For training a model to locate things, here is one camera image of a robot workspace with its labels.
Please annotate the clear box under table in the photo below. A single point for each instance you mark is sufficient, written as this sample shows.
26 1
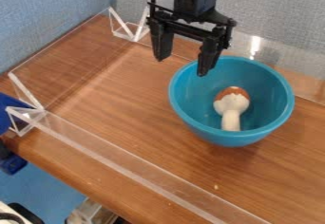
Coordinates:
90 213

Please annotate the clear acrylic back barrier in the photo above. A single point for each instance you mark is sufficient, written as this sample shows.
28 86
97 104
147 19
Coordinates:
300 66

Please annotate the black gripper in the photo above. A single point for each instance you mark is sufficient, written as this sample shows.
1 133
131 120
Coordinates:
208 27

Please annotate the clear acrylic corner bracket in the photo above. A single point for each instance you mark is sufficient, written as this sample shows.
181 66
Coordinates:
125 30

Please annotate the blue clamp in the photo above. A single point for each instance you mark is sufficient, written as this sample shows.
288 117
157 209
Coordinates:
10 162

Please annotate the clear acrylic barrier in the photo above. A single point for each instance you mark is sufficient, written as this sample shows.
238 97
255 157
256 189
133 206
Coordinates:
214 209
65 63
300 66

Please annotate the blue plastic bowl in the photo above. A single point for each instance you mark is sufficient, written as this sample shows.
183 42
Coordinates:
271 100

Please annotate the clear acrylic front barrier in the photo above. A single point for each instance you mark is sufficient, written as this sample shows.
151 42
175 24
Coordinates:
214 209

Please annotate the white brown toy mushroom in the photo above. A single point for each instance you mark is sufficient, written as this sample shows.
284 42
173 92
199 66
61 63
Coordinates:
230 103

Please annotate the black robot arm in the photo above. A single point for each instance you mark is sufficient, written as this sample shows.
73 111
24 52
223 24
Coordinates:
193 7

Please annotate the clear acrylic left barrier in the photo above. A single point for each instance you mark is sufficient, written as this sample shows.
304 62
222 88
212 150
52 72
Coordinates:
65 63

